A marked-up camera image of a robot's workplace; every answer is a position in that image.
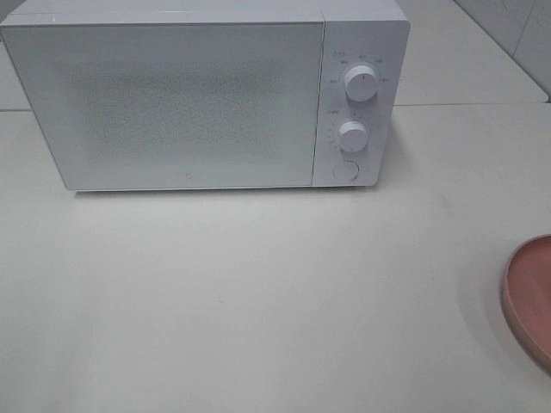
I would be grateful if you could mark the round white door button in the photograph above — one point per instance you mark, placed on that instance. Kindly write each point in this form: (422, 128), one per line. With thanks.
(345, 171)

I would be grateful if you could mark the pink round plate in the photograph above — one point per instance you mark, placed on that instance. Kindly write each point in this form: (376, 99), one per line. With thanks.
(525, 296)

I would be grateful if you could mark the lower white timer knob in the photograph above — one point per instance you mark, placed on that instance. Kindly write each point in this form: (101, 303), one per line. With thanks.
(352, 136)

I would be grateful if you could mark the upper white power knob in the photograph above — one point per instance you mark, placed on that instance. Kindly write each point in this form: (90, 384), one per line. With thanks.
(361, 82)

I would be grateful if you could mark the white microwave oven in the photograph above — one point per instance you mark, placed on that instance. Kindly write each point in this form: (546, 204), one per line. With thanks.
(375, 32)

